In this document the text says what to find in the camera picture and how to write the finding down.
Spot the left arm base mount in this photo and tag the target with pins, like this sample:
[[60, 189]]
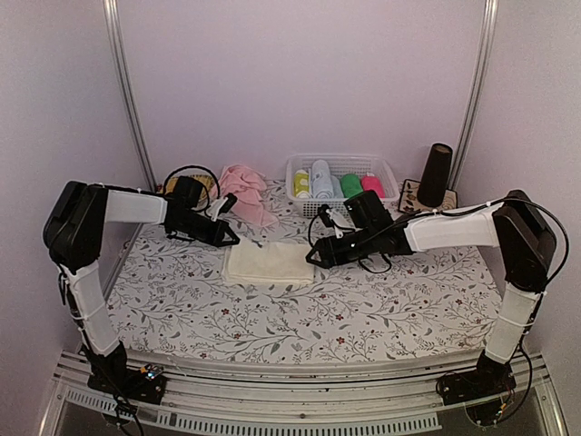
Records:
[[128, 384]]

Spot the dark brown tall cup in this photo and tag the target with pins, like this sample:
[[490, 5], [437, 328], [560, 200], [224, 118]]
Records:
[[434, 180]]

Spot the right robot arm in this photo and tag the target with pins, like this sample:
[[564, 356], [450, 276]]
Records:
[[515, 225]]

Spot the light blue rolled towel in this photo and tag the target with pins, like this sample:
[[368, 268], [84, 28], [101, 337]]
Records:
[[321, 183]]

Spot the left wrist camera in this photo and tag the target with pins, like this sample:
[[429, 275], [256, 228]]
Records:
[[221, 205]]

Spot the magenta rolled towel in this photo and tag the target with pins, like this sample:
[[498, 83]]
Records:
[[372, 183]]

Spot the floral coaster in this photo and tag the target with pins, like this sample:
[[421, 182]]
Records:
[[409, 202]]

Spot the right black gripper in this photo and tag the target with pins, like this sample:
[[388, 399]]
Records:
[[337, 256]]

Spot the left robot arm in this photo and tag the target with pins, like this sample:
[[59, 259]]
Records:
[[73, 236]]

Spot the green rolled towel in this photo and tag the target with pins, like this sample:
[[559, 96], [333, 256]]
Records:
[[350, 184]]

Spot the grey blue rolled towel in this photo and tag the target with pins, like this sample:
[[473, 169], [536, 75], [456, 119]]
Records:
[[336, 186]]

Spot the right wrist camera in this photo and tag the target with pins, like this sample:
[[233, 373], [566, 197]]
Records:
[[335, 220]]

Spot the pink towel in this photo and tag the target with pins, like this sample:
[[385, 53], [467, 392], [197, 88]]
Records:
[[247, 185]]

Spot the left aluminium frame post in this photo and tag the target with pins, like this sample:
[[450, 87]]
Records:
[[115, 35]]

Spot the cream white towel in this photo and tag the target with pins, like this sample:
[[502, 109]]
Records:
[[249, 262]]

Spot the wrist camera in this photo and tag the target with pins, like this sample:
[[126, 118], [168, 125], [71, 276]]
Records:
[[221, 205], [335, 220]]

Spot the yellow dotted rolled towel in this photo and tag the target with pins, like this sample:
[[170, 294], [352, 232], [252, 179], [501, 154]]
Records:
[[301, 184]]

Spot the yellow woven mat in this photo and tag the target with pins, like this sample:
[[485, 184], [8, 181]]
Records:
[[204, 181]]

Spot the aluminium frame post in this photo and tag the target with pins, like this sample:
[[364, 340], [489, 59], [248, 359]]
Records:
[[485, 46], [115, 35]]

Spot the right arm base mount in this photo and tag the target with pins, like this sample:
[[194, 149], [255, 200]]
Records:
[[457, 387]]

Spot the aluminium front rail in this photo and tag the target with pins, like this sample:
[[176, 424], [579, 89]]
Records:
[[374, 398]]

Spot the right aluminium frame post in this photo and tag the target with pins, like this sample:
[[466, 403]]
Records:
[[485, 46]]

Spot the floral tablecloth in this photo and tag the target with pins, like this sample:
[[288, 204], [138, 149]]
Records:
[[170, 298]]

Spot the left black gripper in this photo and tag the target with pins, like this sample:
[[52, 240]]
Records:
[[218, 236]]

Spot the white plastic basket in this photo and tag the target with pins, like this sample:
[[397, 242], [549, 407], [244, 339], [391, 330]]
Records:
[[340, 164]]

